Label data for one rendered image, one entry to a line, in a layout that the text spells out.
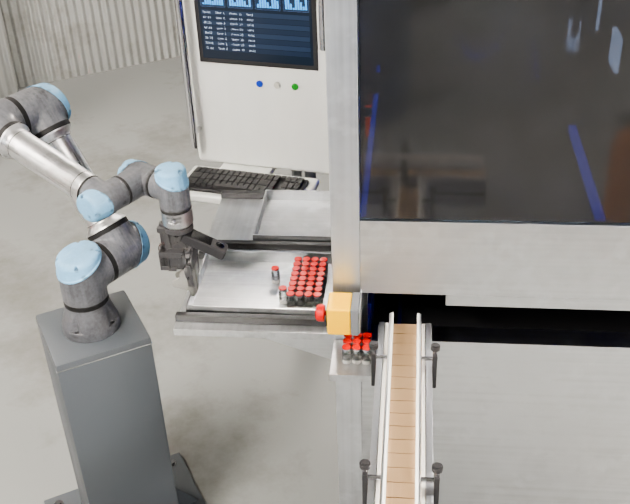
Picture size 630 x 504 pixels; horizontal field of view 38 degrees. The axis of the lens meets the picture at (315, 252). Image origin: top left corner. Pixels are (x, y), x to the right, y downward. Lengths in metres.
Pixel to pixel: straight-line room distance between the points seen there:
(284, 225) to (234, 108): 0.58
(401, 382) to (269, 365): 1.56
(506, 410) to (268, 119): 1.28
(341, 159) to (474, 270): 0.40
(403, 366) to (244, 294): 0.53
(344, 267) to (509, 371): 0.49
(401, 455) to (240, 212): 1.13
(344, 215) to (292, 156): 1.09
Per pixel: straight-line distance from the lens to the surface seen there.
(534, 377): 2.32
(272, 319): 2.28
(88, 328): 2.46
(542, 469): 2.53
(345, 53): 1.88
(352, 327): 2.10
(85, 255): 2.40
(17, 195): 4.98
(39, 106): 2.47
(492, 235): 2.07
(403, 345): 2.14
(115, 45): 6.38
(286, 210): 2.76
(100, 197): 2.18
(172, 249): 2.29
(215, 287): 2.44
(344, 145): 1.96
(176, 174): 2.18
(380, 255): 2.10
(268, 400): 3.41
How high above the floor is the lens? 2.26
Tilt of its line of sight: 33 degrees down
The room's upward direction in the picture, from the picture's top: 2 degrees counter-clockwise
